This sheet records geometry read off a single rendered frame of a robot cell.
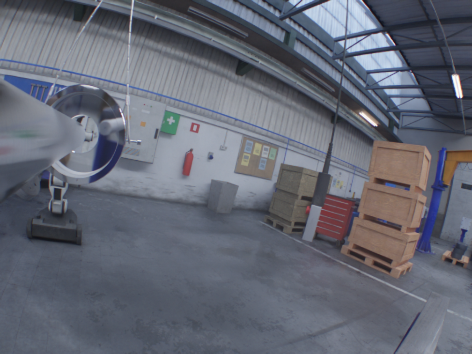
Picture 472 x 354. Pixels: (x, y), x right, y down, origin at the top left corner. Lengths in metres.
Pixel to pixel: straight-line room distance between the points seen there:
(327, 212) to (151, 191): 3.59
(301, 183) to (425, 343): 4.38
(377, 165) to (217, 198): 3.22
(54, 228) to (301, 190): 4.18
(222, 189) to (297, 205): 1.58
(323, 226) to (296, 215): 0.60
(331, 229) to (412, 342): 4.29
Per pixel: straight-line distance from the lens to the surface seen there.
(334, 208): 4.66
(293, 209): 4.70
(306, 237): 0.83
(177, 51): 5.36
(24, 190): 0.99
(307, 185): 4.88
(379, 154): 4.35
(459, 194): 13.18
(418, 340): 0.53
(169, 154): 5.01
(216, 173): 5.47
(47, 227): 2.45
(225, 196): 5.04
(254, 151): 5.95
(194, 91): 5.27
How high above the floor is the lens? 1.10
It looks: 3 degrees down
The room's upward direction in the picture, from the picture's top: 13 degrees clockwise
